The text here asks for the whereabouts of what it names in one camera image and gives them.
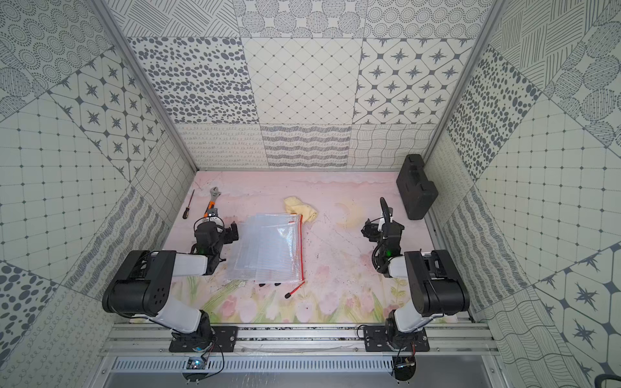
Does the clear mesh bag red zipper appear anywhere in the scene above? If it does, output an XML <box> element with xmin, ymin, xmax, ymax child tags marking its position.
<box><xmin>226</xmin><ymin>213</ymin><xmax>305</xmax><ymax>299</ymax></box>

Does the aluminium mounting rail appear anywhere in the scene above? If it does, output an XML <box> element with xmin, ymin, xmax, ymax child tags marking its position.
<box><xmin>100</xmin><ymin>323</ymin><xmax>500</xmax><ymax>357</ymax></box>

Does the dark slim screwdriver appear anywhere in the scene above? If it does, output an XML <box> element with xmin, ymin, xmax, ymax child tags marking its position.
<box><xmin>182</xmin><ymin>189</ymin><xmax>195</xmax><ymax>220</ymax></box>

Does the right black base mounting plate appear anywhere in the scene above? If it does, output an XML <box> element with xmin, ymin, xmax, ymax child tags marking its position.
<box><xmin>356</xmin><ymin>324</ymin><xmax>430</xmax><ymax>352</ymax></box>

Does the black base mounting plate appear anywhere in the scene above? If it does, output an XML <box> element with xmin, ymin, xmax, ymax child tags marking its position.
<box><xmin>356</xmin><ymin>324</ymin><xmax>430</xmax><ymax>352</ymax></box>
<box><xmin>168</xmin><ymin>326</ymin><xmax>239</xmax><ymax>353</ymax></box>

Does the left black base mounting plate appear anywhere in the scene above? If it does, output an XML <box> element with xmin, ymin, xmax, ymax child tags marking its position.
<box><xmin>168</xmin><ymin>326</ymin><xmax>239</xmax><ymax>353</ymax></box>

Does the yellow microfiber cloth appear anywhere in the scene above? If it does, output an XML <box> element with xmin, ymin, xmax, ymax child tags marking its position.
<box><xmin>284</xmin><ymin>197</ymin><xmax>319</xmax><ymax>222</ymax></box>

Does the orange handled adjustable wrench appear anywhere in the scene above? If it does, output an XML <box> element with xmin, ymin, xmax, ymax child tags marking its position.
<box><xmin>204</xmin><ymin>187</ymin><xmax>221</xmax><ymax>217</ymax></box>

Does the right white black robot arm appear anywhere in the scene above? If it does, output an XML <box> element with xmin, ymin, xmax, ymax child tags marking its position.
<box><xmin>362</xmin><ymin>218</ymin><xmax>470</xmax><ymax>352</ymax></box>

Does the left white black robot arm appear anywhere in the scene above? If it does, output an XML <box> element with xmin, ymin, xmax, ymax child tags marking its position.
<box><xmin>102</xmin><ymin>213</ymin><xmax>239</xmax><ymax>349</ymax></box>

